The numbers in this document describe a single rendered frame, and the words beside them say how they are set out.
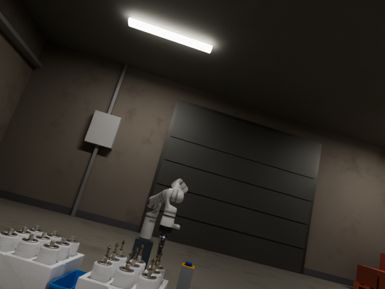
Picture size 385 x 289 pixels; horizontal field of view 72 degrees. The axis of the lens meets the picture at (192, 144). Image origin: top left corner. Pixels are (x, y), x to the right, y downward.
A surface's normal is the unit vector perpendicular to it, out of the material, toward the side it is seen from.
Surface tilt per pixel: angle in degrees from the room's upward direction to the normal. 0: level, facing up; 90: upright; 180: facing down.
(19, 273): 90
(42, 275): 90
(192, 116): 90
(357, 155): 90
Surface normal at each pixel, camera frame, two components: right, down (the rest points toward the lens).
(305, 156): 0.17, -0.19
